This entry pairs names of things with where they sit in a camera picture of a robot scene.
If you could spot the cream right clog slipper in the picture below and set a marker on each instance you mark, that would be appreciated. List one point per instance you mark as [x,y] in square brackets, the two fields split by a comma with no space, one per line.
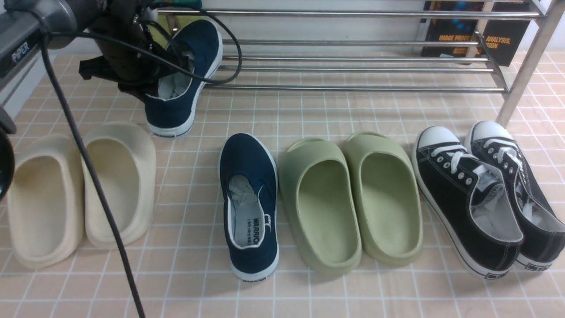
[125,160]

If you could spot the black canvas sneaker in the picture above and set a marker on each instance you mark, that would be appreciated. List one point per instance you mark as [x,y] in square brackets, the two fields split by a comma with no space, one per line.
[471,200]
[544,232]

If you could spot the black image processing book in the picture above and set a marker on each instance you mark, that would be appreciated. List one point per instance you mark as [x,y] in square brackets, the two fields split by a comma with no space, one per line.
[502,37]

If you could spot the cream clog slipper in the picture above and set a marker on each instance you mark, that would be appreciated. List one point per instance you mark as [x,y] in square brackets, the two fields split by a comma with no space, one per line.
[45,202]
[125,160]

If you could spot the green right slide slipper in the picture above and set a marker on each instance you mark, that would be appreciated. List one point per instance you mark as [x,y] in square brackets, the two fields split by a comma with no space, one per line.
[386,198]

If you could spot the black left canvas sneaker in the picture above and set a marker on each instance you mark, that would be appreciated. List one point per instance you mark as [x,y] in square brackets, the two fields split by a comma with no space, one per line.
[471,200]

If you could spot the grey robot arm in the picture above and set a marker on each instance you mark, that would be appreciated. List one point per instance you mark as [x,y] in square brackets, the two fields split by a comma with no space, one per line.
[136,50]

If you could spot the green slide slipper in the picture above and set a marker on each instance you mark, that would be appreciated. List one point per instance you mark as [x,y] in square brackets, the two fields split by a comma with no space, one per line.
[315,188]
[386,198]

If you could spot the green left slide slipper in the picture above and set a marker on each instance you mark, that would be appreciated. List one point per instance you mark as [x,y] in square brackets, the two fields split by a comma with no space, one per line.
[315,188]

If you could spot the cream left clog slipper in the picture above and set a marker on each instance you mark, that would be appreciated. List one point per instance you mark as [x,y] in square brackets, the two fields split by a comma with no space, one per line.
[45,202]

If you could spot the metal shoe rack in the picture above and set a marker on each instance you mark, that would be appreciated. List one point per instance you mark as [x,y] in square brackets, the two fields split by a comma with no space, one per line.
[546,18]

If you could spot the black right canvas sneaker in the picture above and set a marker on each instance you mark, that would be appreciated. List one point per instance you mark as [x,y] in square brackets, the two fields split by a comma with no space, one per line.
[544,232]

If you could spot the navy canvas shoe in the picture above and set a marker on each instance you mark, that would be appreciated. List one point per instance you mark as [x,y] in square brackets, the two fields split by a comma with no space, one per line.
[247,174]
[171,108]

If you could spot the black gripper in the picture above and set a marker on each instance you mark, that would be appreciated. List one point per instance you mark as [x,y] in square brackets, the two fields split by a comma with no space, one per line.
[128,21]

